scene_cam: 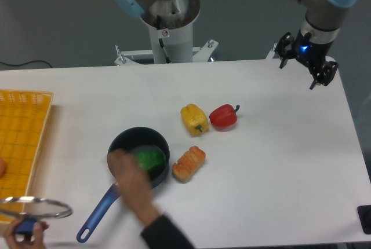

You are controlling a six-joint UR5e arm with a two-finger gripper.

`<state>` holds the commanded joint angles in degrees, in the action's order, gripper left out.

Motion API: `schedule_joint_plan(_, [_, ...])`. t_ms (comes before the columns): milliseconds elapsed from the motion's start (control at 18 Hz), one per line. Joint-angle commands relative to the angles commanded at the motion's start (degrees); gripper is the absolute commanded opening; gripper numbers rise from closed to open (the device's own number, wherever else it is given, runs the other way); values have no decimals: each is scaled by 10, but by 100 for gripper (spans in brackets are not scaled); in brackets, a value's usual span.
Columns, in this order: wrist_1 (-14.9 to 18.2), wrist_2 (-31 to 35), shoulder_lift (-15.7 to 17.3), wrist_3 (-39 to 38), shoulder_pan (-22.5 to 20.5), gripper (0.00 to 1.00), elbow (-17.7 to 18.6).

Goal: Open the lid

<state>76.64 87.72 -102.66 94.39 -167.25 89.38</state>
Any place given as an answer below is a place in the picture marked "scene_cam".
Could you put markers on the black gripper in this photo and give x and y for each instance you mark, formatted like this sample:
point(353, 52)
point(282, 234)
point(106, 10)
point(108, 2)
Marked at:
point(311, 55)

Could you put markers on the green bell pepper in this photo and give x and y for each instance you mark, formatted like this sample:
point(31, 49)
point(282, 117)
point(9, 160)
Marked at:
point(151, 161)

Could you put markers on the dark blue saucepan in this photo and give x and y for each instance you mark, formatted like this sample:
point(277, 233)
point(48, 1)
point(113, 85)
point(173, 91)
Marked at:
point(131, 140)

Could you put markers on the glass lid with blue knob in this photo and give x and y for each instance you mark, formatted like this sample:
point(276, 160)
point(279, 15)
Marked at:
point(31, 210)

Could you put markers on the dark sleeved forearm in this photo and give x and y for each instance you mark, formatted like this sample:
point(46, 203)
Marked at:
point(163, 233)

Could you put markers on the person right hand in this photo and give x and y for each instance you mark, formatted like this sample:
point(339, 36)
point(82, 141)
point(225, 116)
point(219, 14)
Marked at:
point(133, 185)

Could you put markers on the person left hand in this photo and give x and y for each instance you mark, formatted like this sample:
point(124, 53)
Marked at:
point(36, 241)

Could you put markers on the red bell pepper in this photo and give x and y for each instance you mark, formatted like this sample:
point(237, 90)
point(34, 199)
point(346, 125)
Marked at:
point(224, 116)

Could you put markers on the yellow bell pepper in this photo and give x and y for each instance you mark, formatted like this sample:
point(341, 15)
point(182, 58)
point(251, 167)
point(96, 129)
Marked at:
point(194, 119)

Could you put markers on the toasted bread loaf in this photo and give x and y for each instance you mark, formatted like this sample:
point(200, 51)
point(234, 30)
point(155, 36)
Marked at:
point(188, 164)

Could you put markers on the black device at table edge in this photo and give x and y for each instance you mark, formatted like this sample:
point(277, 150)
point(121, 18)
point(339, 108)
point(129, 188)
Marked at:
point(364, 213)

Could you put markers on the yellow woven basket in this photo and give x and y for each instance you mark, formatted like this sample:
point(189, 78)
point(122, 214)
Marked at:
point(24, 115)

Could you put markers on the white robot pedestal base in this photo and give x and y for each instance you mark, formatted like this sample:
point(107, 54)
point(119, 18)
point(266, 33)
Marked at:
point(170, 26)

